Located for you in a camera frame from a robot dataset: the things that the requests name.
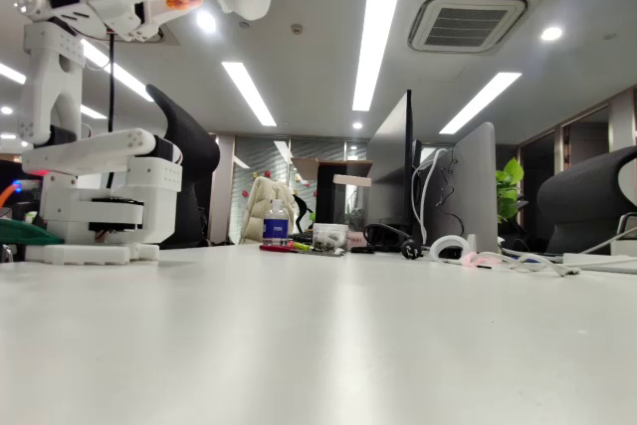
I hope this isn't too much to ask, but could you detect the green potted plant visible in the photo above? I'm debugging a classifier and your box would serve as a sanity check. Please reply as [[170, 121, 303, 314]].
[[496, 156, 526, 224]]

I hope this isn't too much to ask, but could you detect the white round device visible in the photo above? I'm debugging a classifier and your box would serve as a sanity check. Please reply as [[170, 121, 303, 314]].
[[428, 234, 473, 262]]

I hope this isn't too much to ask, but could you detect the clear bottle blue label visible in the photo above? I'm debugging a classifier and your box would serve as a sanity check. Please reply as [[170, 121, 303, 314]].
[[262, 198, 291, 248]]

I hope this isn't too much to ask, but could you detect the white flat box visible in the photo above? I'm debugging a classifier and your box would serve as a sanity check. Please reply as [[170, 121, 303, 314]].
[[561, 251, 637, 276]]

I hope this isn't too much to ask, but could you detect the beige padded jacket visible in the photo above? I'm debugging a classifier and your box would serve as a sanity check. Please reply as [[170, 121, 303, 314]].
[[241, 176, 299, 246]]

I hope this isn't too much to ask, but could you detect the clear plastic container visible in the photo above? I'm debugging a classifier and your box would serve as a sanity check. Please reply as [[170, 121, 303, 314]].
[[312, 223, 349, 253]]

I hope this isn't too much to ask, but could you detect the black power plug with cable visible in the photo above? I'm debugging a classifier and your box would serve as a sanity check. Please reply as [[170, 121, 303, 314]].
[[361, 222, 425, 261]]

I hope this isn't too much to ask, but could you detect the black mesh office chair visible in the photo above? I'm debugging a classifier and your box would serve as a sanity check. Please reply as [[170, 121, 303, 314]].
[[145, 84, 222, 251], [535, 145, 637, 256]]

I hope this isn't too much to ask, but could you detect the grey-backed monitor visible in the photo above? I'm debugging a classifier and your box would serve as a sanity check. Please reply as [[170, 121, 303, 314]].
[[422, 120, 500, 255]]

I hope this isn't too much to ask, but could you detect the pink box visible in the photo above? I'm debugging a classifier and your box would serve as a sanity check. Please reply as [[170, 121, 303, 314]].
[[347, 230, 375, 253]]

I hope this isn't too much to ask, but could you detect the white cable behind monitor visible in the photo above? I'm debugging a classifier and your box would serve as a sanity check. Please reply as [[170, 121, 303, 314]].
[[411, 147, 452, 247]]

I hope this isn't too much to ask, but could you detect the long ceiling strip light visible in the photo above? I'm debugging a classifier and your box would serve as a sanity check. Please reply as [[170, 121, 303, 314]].
[[351, 0, 413, 112]]

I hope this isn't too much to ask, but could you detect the thin black monitor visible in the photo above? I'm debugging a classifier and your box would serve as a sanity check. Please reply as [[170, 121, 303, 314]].
[[404, 90, 424, 243]]

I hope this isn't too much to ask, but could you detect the black camera cable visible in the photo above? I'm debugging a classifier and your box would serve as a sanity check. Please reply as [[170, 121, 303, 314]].
[[105, 31, 118, 190]]

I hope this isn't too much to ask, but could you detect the white coiled cable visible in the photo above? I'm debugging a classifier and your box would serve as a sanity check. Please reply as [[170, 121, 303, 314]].
[[497, 250, 582, 278]]

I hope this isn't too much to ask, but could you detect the green cloth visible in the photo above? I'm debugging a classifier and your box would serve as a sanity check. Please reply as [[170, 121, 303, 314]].
[[0, 218, 65, 247]]

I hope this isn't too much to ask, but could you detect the orange cable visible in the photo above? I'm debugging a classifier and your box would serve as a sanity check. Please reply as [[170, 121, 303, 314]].
[[0, 178, 26, 210]]

